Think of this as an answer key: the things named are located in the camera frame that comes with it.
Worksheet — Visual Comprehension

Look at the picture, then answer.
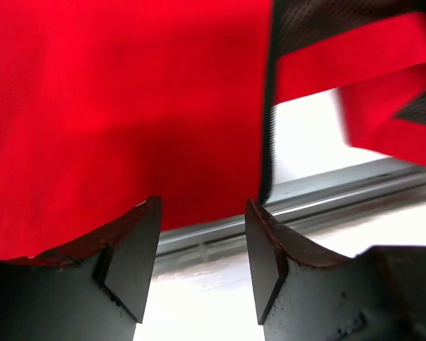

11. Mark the red hooded jacket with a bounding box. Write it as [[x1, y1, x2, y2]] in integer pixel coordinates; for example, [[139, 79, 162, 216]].
[[0, 1, 426, 264]]

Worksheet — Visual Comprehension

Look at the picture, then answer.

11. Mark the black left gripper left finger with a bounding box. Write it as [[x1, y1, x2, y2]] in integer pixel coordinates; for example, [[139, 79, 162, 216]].
[[0, 197, 163, 340]]

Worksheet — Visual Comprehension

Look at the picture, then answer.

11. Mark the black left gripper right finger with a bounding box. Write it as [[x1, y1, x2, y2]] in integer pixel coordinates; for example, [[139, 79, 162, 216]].
[[245, 200, 426, 341]]

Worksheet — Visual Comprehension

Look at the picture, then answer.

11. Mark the aluminium table frame rail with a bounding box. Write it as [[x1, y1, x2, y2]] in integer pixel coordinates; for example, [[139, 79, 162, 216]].
[[154, 158, 426, 274]]

